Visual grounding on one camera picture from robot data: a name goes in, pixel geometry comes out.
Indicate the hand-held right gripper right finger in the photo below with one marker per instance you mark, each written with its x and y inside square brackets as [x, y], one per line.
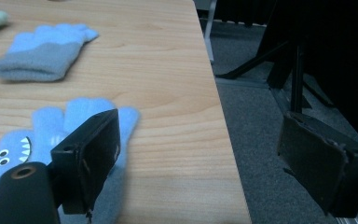
[317, 161]

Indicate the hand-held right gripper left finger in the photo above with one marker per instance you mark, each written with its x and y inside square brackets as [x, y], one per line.
[93, 155]

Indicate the blue glove with shark face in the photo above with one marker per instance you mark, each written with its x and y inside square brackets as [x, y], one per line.
[48, 127]

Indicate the plain blue and grey glove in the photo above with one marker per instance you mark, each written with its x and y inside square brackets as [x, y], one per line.
[40, 53]

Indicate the black tripod stand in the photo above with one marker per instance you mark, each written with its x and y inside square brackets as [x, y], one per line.
[348, 62]
[297, 74]

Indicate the white metal leg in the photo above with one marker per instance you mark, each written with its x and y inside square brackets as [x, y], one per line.
[209, 31]

